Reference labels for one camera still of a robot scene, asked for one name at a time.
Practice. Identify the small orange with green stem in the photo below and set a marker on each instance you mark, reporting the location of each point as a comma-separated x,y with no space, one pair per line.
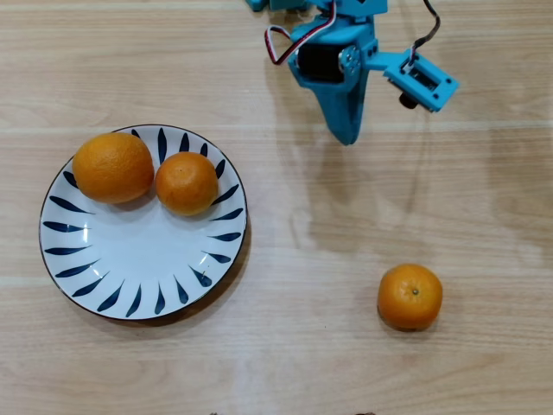
409,298

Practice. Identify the white plate blue leaf pattern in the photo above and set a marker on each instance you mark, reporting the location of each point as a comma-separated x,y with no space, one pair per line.
142,259

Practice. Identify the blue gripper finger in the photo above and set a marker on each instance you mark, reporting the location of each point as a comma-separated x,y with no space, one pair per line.
339,112
360,99

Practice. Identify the large orange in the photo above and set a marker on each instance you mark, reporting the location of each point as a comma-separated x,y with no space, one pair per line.
112,168

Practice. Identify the medium orange with dark marks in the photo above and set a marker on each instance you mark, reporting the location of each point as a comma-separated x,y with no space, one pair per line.
186,183

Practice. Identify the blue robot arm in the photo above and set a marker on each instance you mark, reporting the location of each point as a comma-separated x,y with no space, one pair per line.
358,8

